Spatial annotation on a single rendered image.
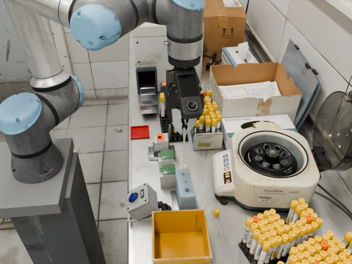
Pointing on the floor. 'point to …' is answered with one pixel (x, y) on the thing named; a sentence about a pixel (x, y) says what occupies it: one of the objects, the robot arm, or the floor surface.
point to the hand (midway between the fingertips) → (184, 132)
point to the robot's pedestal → (64, 228)
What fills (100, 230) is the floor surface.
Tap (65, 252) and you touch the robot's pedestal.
